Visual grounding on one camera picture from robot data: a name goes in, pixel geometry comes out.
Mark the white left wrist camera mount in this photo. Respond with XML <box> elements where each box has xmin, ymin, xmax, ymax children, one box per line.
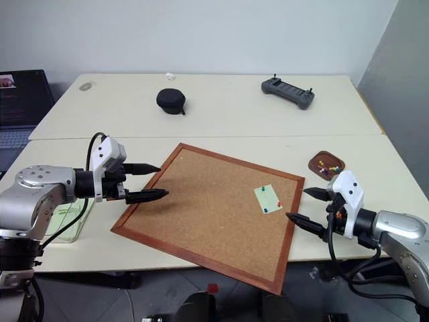
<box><xmin>88</xmin><ymin>135</ymin><xmax>128</xmax><ymax>203</ymax></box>

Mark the grey partition panel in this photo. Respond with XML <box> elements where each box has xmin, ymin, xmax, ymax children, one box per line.
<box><xmin>356</xmin><ymin>0</ymin><xmax>429</xmax><ymax>202</ymax></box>

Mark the wood framed cork board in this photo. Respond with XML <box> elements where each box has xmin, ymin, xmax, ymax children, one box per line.
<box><xmin>110</xmin><ymin>142</ymin><xmax>306</xmax><ymax>297</ymax></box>

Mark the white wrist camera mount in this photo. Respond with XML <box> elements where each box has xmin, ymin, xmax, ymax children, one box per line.
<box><xmin>326</xmin><ymin>170</ymin><xmax>365</xmax><ymax>240</ymax></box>
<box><xmin>88</xmin><ymin>135</ymin><xmax>128</xmax><ymax>203</ymax></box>

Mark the brown tray of pushpins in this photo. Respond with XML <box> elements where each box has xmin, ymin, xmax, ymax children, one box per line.
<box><xmin>308</xmin><ymin>150</ymin><xmax>347</xmax><ymax>182</ymax></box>

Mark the black zip pouch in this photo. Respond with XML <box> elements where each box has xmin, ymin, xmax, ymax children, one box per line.
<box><xmin>155</xmin><ymin>87</ymin><xmax>188</xmax><ymax>117</ymax></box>

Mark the light green paper note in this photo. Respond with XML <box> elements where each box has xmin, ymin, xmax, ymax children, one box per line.
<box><xmin>253</xmin><ymin>183</ymin><xmax>284</xmax><ymax>215</ymax></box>

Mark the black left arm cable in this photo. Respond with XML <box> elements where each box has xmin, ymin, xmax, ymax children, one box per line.
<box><xmin>40</xmin><ymin>131</ymin><xmax>110</xmax><ymax>251</ymax></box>

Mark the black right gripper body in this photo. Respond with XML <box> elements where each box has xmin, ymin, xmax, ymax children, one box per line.
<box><xmin>320</xmin><ymin>191</ymin><xmax>349</xmax><ymax>244</ymax></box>

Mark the grey handheld controller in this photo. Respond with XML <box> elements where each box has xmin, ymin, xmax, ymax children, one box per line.
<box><xmin>261</xmin><ymin>74</ymin><xmax>316</xmax><ymax>111</ymax></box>

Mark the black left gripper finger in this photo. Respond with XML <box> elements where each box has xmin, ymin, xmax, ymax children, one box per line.
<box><xmin>125</xmin><ymin>189</ymin><xmax>170</xmax><ymax>205</ymax></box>
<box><xmin>124</xmin><ymin>162</ymin><xmax>162</xmax><ymax>176</ymax></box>

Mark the dark open laptop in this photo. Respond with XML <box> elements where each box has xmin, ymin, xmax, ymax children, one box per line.
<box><xmin>0</xmin><ymin>69</ymin><xmax>56</xmax><ymax>172</ymax></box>

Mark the clear tray with green paper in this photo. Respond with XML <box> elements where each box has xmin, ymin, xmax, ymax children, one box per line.
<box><xmin>43</xmin><ymin>197</ymin><xmax>97</xmax><ymax>244</ymax></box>

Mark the dark rounded shape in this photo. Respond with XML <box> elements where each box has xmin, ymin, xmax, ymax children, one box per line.
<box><xmin>261</xmin><ymin>292</ymin><xmax>298</xmax><ymax>322</ymax></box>
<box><xmin>173</xmin><ymin>290</ymin><xmax>217</xmax><ymax>322</ymax></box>

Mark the black table base bar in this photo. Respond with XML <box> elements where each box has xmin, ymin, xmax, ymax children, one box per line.
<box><xmin>36</xmin><ymin>270</ymin><xmax>142</xmax><ymax>290</ymax></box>

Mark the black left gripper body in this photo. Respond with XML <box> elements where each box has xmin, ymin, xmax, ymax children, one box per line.
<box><xmin>100</xmin><ymin>158</ymin><xmax>131</xmax><ymax>202</ymax></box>

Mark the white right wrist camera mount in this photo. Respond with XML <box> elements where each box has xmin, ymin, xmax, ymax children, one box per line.
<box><xmin>326</xmin><ymin>170</ymin><xmax>365</xmax><ymax>240</ymax></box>

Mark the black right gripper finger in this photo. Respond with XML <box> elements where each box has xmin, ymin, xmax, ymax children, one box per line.
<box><xmin>302</xmin><ymin>186</ymin><xmax>333</xmax><ymax>203</ymax></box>
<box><xmin>285</xmin><ymin>211</ymin><xmax>328</xmax><ymax>241</ymax></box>

